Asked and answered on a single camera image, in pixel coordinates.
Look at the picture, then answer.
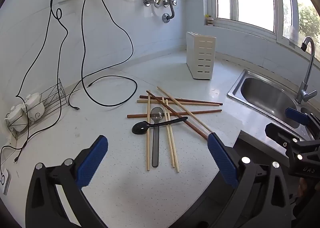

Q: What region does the chrome faucet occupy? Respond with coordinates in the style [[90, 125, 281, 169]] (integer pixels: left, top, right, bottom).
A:
[[296, 36, 318, 104]]

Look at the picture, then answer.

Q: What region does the wire rack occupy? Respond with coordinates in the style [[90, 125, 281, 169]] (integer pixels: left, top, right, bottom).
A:
[[6, 78, 70, 140]]

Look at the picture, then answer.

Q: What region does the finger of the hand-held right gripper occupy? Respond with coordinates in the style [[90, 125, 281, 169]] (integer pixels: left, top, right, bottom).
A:
[[265, 122, 300, 149], [285, 107, 320, 130]]

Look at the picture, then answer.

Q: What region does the stainless steel sink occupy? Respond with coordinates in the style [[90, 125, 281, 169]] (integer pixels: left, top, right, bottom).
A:
[[227, 69, 313, 141]]

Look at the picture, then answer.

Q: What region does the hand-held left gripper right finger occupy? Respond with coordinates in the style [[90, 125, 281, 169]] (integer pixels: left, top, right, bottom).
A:
[[207, 132, 295, 228]]

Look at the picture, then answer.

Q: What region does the black spoon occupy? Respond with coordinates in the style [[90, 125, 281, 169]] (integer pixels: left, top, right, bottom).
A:
[[132, 116, 188, 135]]

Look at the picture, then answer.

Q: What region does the small white device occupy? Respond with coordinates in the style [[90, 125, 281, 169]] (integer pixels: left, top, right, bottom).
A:
[[0, 169, 12, 195]]

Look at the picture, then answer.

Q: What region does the grey long-handled spoon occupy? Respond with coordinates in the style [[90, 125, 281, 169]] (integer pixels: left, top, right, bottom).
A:
[[149, 107, 164, 168]]

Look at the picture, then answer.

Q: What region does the white slotted utensil holder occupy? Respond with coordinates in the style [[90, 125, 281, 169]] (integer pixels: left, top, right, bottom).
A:
[[186, 31, 217, 80]]

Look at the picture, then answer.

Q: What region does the white ceramic jar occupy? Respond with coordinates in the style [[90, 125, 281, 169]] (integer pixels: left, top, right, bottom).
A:
[[5, 104, 28, 133], [21, 92, 46, 121]]

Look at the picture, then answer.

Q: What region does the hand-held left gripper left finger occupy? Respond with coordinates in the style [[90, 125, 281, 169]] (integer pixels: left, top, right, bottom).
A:
[[25, 135, 109, 228]]

